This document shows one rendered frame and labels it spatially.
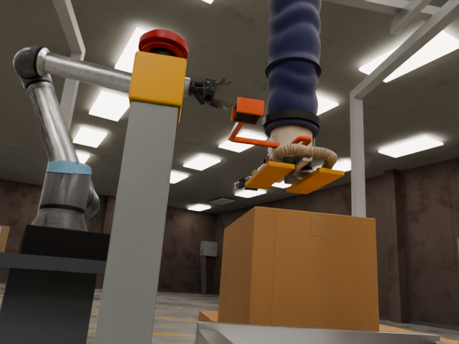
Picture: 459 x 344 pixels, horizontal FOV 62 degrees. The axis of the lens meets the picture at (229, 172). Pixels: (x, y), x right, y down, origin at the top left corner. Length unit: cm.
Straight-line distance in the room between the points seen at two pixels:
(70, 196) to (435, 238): 992
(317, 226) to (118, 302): 86
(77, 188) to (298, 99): 88
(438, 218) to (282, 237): 966
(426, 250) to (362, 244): 959
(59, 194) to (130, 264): 98
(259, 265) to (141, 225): 74
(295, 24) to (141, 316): 145
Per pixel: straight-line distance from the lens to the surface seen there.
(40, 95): 182
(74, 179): 143
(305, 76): 162
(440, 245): 1067
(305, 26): 173
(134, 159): 48
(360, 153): 499
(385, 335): 124
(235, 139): 146
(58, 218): 139
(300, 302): 120
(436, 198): 1087
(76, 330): 136
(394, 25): 414
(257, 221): 117
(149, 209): 46
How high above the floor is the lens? 72
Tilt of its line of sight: 16 degrees up
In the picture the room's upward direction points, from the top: 4 degrees clockwise
